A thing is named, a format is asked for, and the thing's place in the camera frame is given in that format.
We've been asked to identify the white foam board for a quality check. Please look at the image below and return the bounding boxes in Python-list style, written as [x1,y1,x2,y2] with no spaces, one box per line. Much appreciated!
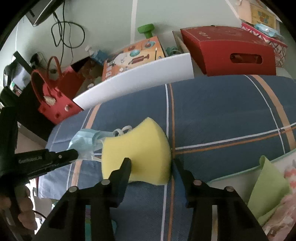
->
[73,53,195,110]

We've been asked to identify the red felt tote bag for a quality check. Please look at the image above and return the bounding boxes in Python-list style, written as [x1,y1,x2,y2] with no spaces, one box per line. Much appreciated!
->
[31,56,87,125]

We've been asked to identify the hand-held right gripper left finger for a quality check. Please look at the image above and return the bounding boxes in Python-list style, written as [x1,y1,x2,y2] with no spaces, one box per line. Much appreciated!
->
[35,158,132,241]

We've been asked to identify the wall mounted screen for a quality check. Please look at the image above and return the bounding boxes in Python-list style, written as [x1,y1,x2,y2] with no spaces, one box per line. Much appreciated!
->
[25,0,65,27]

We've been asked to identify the blue face mask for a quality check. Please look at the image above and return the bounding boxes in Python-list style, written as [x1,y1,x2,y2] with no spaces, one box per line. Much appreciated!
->
[68,125,133,161]

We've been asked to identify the person's left hand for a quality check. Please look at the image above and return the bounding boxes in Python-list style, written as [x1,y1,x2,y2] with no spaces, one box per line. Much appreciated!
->
[0,185,38,231]

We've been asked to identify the pink white knitted cloth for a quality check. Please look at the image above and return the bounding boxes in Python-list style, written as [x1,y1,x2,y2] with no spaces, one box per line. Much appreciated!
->
[264,162,296,239]

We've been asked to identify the green dumbbell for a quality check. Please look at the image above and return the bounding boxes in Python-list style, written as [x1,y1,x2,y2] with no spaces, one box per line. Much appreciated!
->
[137,24,155,39]

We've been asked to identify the red cardboard box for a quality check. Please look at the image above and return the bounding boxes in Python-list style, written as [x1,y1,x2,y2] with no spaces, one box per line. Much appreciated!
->
[180,26,277,77]

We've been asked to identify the yellow sponge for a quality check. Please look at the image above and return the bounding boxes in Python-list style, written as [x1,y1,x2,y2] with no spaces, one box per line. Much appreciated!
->
[102,117,172,186]

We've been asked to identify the white tray box green rim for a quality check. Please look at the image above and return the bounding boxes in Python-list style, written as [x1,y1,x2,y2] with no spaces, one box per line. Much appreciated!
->
[206,152,296,241]

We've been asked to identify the black cables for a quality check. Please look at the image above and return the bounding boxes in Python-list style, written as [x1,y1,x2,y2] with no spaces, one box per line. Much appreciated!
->
[51,11,86,61]

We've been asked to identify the yellow carry box with handle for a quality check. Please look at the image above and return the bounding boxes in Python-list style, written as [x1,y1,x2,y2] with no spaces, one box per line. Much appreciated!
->
[238,0,278,30]

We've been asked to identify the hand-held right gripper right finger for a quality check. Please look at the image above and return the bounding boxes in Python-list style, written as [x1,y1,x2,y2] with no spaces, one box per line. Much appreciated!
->
[173,160,269,241]

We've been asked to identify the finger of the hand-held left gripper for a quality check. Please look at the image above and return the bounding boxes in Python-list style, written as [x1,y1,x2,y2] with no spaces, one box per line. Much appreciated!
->
[48,149,78,168]

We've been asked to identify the light blue wipes packet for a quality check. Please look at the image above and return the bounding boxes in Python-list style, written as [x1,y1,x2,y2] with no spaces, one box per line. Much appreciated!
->
[254,23,281,37]

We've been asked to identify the light green cloth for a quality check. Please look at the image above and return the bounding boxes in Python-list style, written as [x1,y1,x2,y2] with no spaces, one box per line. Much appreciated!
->
[247,155,290,226]

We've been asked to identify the orange toy box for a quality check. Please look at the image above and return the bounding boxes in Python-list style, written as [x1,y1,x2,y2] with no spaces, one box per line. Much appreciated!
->
[102,36,166,81]

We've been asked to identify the red patterned tin box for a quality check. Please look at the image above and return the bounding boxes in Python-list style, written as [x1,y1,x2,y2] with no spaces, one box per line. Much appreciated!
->
[241,22,288,67]

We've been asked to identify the black monitor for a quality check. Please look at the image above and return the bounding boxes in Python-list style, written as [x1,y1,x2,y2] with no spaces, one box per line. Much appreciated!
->
[3,51,31,91]

